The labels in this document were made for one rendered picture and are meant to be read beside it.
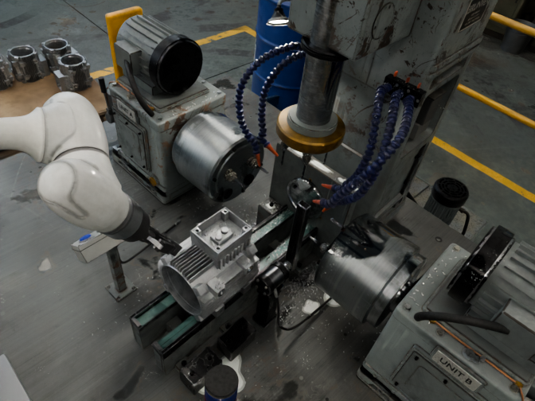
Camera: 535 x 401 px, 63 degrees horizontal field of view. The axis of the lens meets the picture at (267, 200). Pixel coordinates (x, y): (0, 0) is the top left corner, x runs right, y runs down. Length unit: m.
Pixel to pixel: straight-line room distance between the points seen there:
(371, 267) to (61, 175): 0.72
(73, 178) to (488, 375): 0.87
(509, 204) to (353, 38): 2.60
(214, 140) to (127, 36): 0.44
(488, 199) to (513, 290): 2.42
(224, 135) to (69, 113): 0.57
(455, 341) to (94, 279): 1.03
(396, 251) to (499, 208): 2.26
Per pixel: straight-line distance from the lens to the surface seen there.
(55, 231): 1.63
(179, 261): 1.10
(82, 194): 0.78
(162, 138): 1.44
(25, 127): 0.90
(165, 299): 1.26
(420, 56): 1.15
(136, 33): 1.51
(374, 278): 1.11
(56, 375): 1.35
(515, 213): 3.38
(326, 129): 1.11
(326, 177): 1.30
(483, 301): 0.99
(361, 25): 0.94
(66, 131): 0.88
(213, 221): 1.15
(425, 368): 1.12
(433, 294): 1.09
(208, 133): 1.37
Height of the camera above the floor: 1.99
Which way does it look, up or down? 46 degrees down
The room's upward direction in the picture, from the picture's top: 8 degrees clockwise
